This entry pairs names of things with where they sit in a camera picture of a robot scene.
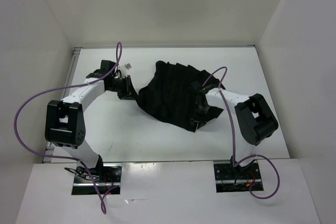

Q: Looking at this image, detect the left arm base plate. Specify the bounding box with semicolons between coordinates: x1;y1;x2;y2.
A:
65;163;122;196

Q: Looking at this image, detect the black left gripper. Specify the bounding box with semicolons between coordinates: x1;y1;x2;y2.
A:
107;75;140;101

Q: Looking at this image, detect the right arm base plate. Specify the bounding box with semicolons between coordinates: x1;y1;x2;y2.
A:
213;161;264;193

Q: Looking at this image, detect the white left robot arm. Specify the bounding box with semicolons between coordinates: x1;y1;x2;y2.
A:
45;76;137;182

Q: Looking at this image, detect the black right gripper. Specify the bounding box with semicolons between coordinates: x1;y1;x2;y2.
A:
190;101;209;128

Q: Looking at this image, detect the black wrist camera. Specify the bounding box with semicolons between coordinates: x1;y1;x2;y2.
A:
99;60;116;75
190;81;213;94

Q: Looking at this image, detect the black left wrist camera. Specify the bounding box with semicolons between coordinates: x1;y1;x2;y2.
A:
99;60;116;75

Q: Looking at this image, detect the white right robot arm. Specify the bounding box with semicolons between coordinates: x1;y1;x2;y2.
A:
192;86;279;178

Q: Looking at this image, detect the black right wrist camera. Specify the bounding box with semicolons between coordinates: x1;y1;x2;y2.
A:
190;81;213;94

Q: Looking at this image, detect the black skirt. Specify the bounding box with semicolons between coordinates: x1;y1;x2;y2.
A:
136;61;219;131

